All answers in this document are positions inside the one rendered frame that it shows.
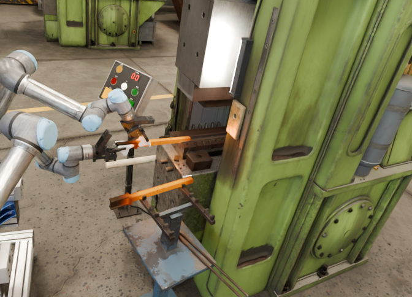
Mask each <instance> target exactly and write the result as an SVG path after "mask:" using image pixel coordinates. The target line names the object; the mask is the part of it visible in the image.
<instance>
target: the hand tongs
mask: <svg viewBox="0 0 412 297"><path fill-rule="evenodd" d="M179 234H180V235H181V236H183V237H184V238H185V239H186V240H187V241H188V242H189V243H190V244H191V245H193V246H194V247H195V248H196V249H197V250H198V251H199V252H200V253H201V254H202V255H203V256H204V257H206V259H207V260H208V261H209V262H211V264H212V265H214V267H216V268H217V269H218V270H219V271H220V272H221V273H222V274H223V275H224V276H225V277H226V278H227V279H229V280H230V281H231V282H232V283H233V284H234V285H235V286H236V287H237V288H238V289H239V290H240V291H241V292H242V293H243V294H244V295H245V296H246V297H249V295H248V294H247V293H246V292H245V291H244V290H243V289H242V288H241V287H240V286H239V285H237V284H236V283H235V282H234V281H233V280H232V279H231V278H230V277H229V276H228V275H227V274H226V273H225V272H224V271H223V270H222V269H221V268H220V267H219V266H217V265H216V264H215V263H214V262H213V261H212V260H211V259H210V258H209V257H208V256H206V254H205V253H204V252H203V251H201V249H200V248H198V247H197V246H196V245H195V244H194V243H193V242H192V241H191V240H190V239H188V238H187V237H186V236H185V235H184V234H183V233H181V232H180V233H179ZM178 238H179V240H181V241H182V243H184V245H185V246H187V248H189V249H190V251H192V253H193V254H195V256H196V257H198V259H200V260H201V261H202V262H203V263H204V264H205V265H206V266H207V267H208V268H209V269H210V270H211V271H212V272H213V273H214V274H215V275H216V276H217V277H218V278H219V279H221V280H222V281H223V282H224V283H225V284H226V285H227V286H228V287H229V288H230V289H231V290H232V291H233V292H234V293H235V294H236V295H237V296H238V297H242V296H241V295H240V294H239V293H238V292H237V291H236V290H234V289H233V288H232V287H231V286H230V285H229V284H228V283H227V282H226V281H225V280H224V279H223V278H222V277H221V276H220V275H219V274H218V273H217V272H216V271H215V270H214V269H213V268H212V267H211V266H210V265H209V264H208V263H207V262H206V261H204V260H203V259H202V258H201V257H200V256H199V255H198V254H197V253H196V252H195V251H194V250H193V249H192V248H191V247H190V246H189V245H188V244H187V243H186V242H185V241H184V240H183V239H182V238H181V237H180V236H179V237H178Z"/></svg>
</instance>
